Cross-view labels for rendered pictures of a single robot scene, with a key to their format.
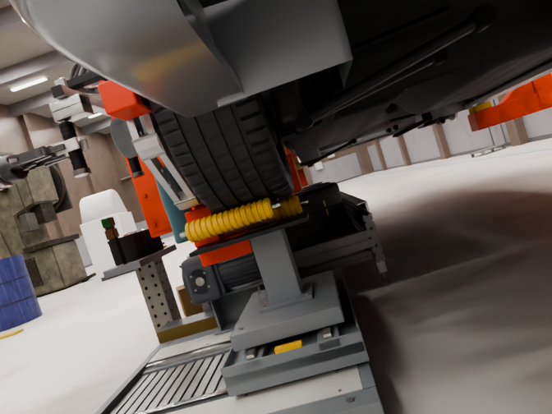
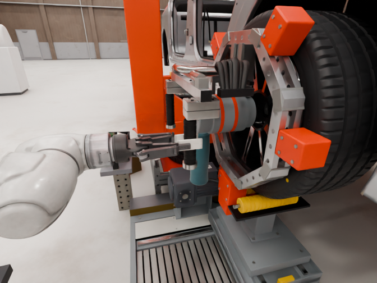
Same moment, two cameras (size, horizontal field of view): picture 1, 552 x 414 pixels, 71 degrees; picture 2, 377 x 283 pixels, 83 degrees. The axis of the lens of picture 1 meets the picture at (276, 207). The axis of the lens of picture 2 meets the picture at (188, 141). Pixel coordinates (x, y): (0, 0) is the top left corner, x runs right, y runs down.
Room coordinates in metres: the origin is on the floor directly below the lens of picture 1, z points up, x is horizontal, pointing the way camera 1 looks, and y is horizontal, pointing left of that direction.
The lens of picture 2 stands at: (0.55, 0.66, 1.08)
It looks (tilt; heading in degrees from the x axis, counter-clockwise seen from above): 24 degrees down; 340
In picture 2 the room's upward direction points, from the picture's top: straight up
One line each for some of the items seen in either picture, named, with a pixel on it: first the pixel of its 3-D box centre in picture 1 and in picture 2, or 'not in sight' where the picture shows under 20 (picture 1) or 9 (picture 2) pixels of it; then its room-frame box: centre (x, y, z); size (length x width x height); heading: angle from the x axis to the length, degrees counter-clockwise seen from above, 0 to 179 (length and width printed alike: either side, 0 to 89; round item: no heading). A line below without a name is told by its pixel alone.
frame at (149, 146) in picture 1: (173, 121); (239, 112); (1.21, 0.22, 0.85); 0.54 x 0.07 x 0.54; 174
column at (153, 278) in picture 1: (161, 301); (123, 181); (1.87, 0.67, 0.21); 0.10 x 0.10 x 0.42; 84
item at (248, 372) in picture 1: (297, 326); (255, 240); (1.19, 0.05, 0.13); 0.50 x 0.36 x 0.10; 174
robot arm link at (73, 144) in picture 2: not in sight; (54, 157); (1.09, 0.81, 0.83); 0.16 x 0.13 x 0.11; 84
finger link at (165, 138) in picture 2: (48, 158); (155, 141); (1.09, 0.56, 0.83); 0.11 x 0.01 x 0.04; 95
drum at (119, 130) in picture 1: (152, 128); (221, 113); (1.21, 0.29, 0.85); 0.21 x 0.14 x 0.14; 84
